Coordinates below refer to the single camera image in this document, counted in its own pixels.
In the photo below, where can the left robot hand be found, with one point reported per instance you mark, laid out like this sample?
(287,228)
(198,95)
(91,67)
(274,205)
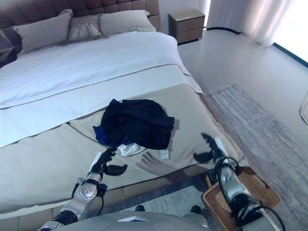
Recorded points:
(104,160)

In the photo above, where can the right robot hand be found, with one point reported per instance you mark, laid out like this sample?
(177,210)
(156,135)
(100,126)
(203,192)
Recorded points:
(211,149)

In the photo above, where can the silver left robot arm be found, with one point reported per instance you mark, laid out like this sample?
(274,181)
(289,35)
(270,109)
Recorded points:
(81,192)

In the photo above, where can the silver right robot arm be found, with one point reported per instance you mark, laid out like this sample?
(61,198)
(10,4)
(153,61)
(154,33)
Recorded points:
(237,190)

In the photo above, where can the beige bed runner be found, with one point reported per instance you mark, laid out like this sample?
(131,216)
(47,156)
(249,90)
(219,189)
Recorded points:
(60,158)

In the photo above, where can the brown wicker basket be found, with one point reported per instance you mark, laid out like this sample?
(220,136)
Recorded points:
(255,190)

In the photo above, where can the large bed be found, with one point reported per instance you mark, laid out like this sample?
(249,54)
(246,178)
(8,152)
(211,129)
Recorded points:
(96,96)

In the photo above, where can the white garment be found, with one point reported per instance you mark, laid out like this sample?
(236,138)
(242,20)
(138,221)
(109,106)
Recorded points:
(126,148)

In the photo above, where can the blue garment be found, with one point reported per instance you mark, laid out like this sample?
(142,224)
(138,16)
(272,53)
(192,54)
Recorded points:
(103,134)

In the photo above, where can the grey area rug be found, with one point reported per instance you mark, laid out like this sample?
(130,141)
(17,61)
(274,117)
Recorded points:
(252,134)

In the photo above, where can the white fabric label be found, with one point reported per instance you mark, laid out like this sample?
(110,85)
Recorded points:
(164,154)

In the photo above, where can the black garment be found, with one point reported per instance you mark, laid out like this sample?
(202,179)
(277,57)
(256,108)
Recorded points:
(139,122)

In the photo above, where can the black robot foot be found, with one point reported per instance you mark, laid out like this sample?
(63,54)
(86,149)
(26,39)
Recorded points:
(140,208)
(196,209)

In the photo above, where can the grey robot torso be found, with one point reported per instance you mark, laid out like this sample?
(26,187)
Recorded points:
(154,221)

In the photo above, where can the white duvet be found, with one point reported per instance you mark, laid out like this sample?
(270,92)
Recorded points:
(84,65)

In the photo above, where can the beige round furniture edge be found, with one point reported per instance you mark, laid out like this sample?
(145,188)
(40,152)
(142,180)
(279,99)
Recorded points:
(304,107)

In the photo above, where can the brown wooden nightstand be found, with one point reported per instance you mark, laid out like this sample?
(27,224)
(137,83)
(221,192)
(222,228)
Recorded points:
(186,25)

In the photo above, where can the patterned decorative cushion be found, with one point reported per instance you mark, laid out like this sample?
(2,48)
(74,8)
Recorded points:
(83,28)

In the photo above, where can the white sheer curtain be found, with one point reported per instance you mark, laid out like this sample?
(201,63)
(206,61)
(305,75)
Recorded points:
(255,19)

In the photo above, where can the large beige pillow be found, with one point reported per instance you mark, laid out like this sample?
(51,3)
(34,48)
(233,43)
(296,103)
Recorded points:
(43,33)

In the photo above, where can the brown tufted headboard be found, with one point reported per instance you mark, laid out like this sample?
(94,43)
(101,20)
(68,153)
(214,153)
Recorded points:
(36,14)

